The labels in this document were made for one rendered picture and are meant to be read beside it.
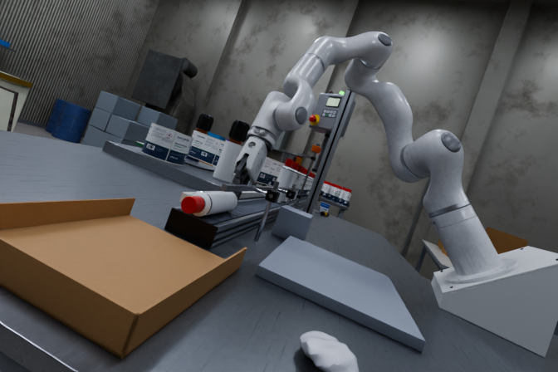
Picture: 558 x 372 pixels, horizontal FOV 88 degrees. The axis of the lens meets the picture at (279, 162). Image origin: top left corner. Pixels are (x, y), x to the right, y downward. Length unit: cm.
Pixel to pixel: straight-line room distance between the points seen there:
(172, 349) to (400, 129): 89
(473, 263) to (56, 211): 96
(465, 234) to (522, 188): 493
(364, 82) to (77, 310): 101
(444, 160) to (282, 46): 634
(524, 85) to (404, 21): 232
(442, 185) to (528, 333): 39
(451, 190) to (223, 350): 78
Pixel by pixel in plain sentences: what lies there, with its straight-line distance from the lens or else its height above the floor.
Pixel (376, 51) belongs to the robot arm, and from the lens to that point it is 106.
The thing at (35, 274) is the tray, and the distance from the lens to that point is 37.
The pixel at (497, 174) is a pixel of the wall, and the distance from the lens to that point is 583.
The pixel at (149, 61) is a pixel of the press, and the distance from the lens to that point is 711.
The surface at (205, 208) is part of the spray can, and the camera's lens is 60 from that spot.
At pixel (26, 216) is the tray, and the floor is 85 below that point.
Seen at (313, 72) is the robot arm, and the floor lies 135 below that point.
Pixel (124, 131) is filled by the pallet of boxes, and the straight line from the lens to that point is 442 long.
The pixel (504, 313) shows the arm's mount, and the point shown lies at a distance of 97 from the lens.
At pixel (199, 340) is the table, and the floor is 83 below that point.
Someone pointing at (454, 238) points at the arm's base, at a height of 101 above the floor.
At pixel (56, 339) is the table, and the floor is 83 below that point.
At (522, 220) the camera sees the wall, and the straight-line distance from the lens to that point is 587.
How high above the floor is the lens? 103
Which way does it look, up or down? 1 degrees up
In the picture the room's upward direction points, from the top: 20 degrees clockwise
